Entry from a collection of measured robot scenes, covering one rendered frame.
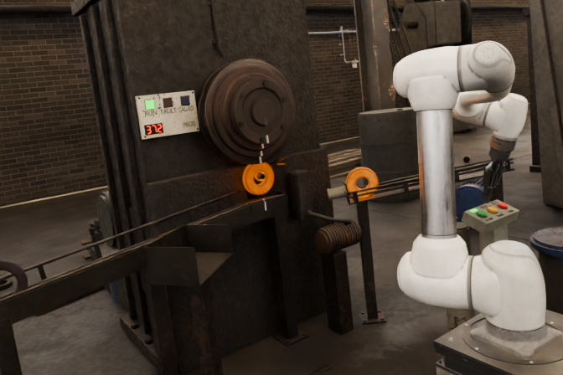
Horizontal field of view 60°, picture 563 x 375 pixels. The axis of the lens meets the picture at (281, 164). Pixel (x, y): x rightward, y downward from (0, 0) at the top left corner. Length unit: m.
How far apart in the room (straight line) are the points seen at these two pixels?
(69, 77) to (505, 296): 7.38
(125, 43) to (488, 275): 1.59
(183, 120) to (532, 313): 1.50
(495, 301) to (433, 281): 0.17
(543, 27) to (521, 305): 3.13
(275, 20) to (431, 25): 7.56
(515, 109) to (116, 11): 1.60
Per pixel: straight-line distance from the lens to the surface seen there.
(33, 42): 8.17
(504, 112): 1.99
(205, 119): 2.10
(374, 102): 6.57
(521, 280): 1.48
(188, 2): 2.30
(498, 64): 1.43
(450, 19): 10.14
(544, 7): 4.41
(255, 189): 2.25
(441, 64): 1.47
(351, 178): 2.42
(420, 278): 1.52
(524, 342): 1.55
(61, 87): 8.15
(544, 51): 4.36
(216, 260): 1.87
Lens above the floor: 1.20
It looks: 8 degrees down
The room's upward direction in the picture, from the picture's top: 7 degrees counter-clockwise
